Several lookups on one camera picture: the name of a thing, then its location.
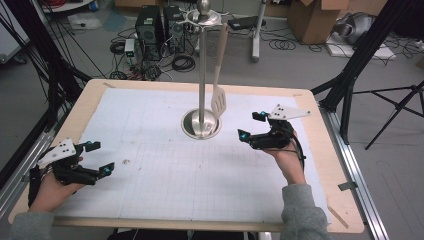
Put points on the tan tape piece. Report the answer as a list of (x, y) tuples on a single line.
[(109, 85)]

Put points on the wooden slotted spatula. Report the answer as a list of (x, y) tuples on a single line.
[(219, 100)]

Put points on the white cabinet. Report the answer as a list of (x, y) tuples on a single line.
[(10, 36)]

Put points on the person's right hand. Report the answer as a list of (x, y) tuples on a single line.
[(290, 163)]

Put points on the small metal bracket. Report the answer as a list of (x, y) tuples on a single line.
[(347, 186)]

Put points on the aluminium rail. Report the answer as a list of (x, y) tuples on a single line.
[(360, 166), (20, 180)]

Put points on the slim black computer tower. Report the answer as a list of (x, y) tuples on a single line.
[(173, 26)]

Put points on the grey headset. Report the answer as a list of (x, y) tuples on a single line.
[(355, 26)]

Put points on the white stand leg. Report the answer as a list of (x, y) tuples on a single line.
[(258, 30)]

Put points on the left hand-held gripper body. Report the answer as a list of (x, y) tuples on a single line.
[(71, 171)]

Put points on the small white electronic device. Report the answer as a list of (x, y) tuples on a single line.
[(129, 46)]

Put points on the person's left hand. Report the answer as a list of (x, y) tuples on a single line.
[(50, 195)]

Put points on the white grid mat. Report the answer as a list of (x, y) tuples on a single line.
[(150, 193)]

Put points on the metal utensil stand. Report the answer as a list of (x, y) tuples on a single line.
[(202, 73)]

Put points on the flat black box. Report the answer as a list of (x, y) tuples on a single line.
[(245, 22)]

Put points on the black tripod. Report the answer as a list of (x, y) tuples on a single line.
[(396, 106)]

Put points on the large black computer tower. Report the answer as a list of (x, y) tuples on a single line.
[(148, 30)]

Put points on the white foam board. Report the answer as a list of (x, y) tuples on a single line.
[(380, 51)]

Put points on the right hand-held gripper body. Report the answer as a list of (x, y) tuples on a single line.
[(276, 136)]

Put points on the black frame strut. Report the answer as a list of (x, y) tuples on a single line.
[(360, 56)]

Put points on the large cardboard box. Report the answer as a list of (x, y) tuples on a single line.
[(313, 20)]

